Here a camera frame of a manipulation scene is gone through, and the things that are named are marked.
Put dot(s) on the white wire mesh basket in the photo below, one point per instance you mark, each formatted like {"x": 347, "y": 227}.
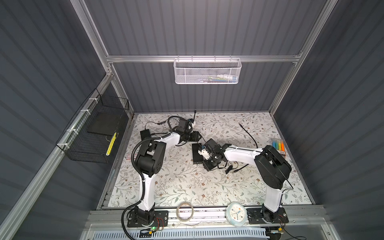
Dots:
{"x": 207, "y": 71}

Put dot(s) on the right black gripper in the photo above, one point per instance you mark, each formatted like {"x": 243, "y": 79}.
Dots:
{"x": 206, "y": 166}

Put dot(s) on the clear tape roll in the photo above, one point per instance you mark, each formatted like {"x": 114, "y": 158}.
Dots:
{"x": 185, "y": 212}

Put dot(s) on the black flat box in basket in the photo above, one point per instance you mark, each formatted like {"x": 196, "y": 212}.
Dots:
{"x": 104, "y": 124}

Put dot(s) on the white round clock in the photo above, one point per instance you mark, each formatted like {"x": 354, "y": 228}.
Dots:
{"x": 236, "y": 214}

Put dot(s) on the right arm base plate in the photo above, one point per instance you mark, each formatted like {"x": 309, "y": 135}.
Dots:
{"x": 263, "y": 215}

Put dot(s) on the yellow black striped item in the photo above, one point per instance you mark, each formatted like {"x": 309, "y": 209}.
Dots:
{"x": 111, "y": 144}

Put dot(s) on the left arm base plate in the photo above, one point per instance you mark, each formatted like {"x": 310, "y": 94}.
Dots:
{"x": 138, "y": 218}

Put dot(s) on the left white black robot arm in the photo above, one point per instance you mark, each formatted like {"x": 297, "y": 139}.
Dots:
{"x": 148, "y": 157}

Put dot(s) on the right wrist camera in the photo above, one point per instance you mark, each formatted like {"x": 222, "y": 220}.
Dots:
{"x": 204, "y": 152}

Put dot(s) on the small black power adapter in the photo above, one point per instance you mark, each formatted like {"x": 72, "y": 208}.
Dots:
{"x": 230, "y": 168}

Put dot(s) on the floral table mat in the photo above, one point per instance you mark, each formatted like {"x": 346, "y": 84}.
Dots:
{"x": 181, "y": 181}

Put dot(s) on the highlighter marker pack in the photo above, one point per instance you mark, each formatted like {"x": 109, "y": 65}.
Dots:
{"x": 278, "y": 144}

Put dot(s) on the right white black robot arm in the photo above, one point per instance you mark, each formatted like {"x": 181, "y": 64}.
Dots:
{"x": 273, "y": 168}

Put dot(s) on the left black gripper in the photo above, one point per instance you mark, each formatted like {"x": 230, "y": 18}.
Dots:
{"x": 194, "y": 136}

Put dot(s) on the black wire basket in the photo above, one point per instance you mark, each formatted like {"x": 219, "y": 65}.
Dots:
{"x": 79, "y": 145}

